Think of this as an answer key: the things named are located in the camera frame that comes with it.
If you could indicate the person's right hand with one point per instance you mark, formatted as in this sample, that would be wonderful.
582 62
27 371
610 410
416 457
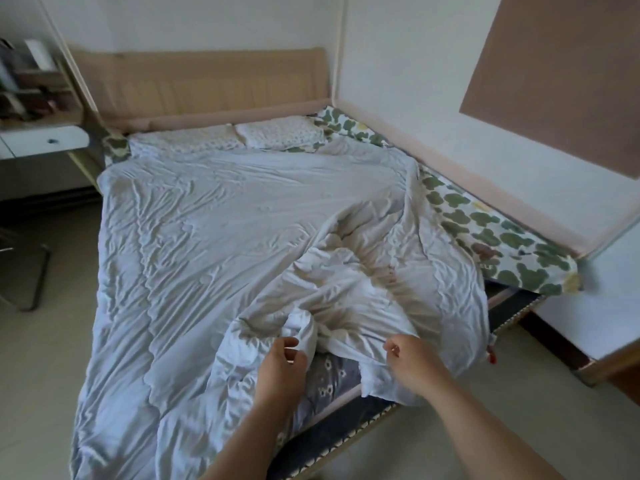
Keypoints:
419 365

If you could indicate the person's left hand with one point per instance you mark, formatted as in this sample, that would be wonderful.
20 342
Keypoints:
276 374

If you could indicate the person's right thumb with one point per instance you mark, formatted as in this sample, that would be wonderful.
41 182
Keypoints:
391 352

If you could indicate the person's left thumb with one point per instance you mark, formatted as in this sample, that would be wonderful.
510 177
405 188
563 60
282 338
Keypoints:
303 363

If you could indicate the white duvet cover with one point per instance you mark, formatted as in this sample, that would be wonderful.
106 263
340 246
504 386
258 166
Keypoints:
360 294

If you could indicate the person's right forearm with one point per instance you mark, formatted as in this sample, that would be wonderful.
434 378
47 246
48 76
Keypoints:
480 434

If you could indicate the person's left forearm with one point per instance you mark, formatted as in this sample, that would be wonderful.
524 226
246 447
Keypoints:
250 444

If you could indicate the grey floral bedsheet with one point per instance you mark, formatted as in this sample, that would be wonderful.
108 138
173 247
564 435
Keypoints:
330 382

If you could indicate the dark mattress with woven edge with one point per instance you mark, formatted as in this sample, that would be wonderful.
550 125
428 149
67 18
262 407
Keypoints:
345 434

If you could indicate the small red tag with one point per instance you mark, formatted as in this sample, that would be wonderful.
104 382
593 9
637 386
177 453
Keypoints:
492 353

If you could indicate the green leaf print bedsheet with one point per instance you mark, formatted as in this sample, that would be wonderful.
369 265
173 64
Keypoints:
500 234

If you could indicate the pale blue quilt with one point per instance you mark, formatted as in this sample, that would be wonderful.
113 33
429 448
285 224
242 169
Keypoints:
175 234

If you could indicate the brown wooden plinth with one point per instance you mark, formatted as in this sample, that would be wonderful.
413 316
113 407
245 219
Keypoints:
590 359

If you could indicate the white patterned pillow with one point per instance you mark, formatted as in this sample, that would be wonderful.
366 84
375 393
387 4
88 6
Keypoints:
277 131
182 138

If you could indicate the beige padded headboard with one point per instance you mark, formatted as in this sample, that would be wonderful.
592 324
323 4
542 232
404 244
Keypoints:
200 84

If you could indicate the white vertical pipe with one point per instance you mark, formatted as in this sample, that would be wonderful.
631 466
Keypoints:
342 44

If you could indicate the white desk with drawer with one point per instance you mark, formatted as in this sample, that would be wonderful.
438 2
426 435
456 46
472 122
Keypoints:
35 140

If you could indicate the wooden shelf with books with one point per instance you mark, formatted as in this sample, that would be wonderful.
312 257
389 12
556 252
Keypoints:
40 89

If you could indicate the white slanted pole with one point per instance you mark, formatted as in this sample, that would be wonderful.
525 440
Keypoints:
70 59

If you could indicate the pink padded bed rail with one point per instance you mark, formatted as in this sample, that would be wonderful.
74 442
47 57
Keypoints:
475 184

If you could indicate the metal frame chair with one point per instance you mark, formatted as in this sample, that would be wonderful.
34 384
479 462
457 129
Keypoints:
30 274

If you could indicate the brown wall board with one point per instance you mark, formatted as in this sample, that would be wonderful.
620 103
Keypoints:
560 69

